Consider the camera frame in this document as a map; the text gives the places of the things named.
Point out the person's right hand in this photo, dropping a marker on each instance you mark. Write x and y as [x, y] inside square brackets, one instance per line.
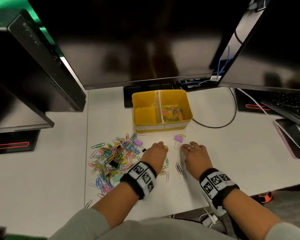
[196, 159]

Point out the person's left hand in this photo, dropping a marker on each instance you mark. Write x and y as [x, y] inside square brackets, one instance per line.
[153, 157]

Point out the small black binder clip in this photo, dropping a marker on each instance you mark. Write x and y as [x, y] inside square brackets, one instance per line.
[143, 149]

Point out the pile of colorful clips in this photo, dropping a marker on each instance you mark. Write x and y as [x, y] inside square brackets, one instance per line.
[115, 157]

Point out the yellow divided plastic bin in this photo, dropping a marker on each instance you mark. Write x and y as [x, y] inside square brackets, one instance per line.
[145, 117]

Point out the heap of sorted paper clips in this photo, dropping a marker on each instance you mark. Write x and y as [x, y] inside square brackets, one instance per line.
[172, 113]

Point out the person's right forearm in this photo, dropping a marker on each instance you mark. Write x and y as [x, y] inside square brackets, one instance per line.
[250, 214]

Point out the person's gray sweatshirt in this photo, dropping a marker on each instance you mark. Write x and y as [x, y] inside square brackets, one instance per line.
[152, 232]

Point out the black wristband with markers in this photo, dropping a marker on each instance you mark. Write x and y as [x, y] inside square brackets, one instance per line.
[216, 183]
[140, 177]

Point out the black monitor stand base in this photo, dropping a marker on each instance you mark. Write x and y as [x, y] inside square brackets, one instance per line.
[247, 102]
[15, 144]

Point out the orange and black shoe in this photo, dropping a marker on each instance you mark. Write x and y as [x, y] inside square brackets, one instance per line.
[266, 197]

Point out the smartphone with pink case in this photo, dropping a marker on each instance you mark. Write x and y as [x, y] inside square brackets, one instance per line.
[290, 137]

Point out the black keyboard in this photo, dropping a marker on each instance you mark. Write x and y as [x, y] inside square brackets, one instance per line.
[290, 104]

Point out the black computer monitor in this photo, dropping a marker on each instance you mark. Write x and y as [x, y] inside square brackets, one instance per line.
[10, 109]
[277, 47]
[140, 47]

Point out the black desktop computer tower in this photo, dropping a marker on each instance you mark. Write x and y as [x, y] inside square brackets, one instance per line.
[52, 72]

